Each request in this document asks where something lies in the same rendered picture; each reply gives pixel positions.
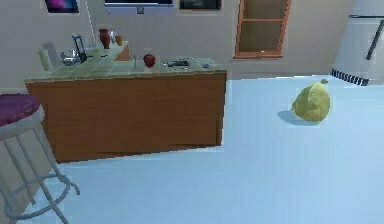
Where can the wooden framed window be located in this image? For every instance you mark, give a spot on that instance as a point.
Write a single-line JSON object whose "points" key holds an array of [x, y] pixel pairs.
{"points": [[261, 29]]}

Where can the white framed television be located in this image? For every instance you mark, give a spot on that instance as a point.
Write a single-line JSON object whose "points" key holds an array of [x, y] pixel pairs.
{"points": [[139, 5]]}

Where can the dark framed picture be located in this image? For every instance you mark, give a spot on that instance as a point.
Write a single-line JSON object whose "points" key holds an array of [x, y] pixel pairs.
{"points": [[200, 4]]}

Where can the purple framed picture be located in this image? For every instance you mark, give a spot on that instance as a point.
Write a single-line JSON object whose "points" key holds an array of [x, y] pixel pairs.
{"points": [[62, 6]]}

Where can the red apple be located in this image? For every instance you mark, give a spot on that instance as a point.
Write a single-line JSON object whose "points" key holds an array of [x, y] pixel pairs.
{"points": [[149, 60]]}

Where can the silver butter knife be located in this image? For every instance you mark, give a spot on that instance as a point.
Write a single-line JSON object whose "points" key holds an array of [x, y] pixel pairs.
{"points": [[134, 61]]}

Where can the small blue sponge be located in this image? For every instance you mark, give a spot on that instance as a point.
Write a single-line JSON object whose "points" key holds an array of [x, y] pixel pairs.
{"points": [[207, 65]]}

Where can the dark red vase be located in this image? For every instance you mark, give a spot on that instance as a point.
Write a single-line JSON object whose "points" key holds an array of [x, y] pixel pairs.
{"points": [[104, 38]]}

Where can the maroon seat metal stool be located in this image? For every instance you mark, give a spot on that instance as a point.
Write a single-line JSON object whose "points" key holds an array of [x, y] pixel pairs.
{"points": [[23, 140]]}

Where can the orange cup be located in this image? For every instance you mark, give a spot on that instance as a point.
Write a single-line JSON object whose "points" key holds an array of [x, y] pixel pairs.
{"points": [[119, 40]]}

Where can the wooden kitchen counter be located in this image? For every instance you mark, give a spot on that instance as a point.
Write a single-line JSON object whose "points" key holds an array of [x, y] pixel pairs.
{"points": [[133, 110]]}

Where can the yellow garbage bag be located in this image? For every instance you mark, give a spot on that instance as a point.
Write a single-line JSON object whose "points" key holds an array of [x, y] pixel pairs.
{"points": [[312, 102]]}

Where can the silver kettle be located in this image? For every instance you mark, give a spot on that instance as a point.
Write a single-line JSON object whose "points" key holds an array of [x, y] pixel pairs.
{"points": [[69, 58]]}

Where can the black coffee machine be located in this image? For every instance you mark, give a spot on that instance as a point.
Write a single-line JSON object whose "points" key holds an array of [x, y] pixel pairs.
{"points": [[79, 48]]}

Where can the black stove burner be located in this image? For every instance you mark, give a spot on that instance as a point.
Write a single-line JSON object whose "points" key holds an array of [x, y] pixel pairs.
{"points": [[177, 63]]}

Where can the white fridge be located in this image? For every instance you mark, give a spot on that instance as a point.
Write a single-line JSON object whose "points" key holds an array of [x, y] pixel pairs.
{"points": [[361, 43]]}

